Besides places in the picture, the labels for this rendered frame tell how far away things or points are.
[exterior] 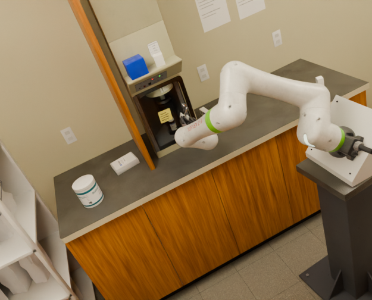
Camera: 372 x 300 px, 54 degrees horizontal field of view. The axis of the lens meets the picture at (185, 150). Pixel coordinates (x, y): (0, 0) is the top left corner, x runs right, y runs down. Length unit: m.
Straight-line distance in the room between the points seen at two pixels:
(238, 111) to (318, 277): 1.48
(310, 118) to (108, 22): 1.11
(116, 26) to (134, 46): 0.14
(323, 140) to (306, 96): 0.20
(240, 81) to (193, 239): 1.24
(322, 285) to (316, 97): 1.31
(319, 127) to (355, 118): 0.25
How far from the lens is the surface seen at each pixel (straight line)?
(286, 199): 2.63
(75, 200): 2.36
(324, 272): 2.65
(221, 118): 1.47
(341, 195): 1.78
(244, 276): 2.72
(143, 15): 2.06
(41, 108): 2.55
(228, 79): 1.51
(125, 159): 2.41
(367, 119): 1.82
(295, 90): 1.66
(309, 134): 1.65
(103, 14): 2.02
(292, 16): 3.00
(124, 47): 2.06
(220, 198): 2.34
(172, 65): 2.04
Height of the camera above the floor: 2.16
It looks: 32 degrees down
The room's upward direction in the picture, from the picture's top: 21 degrees counter-clockwise
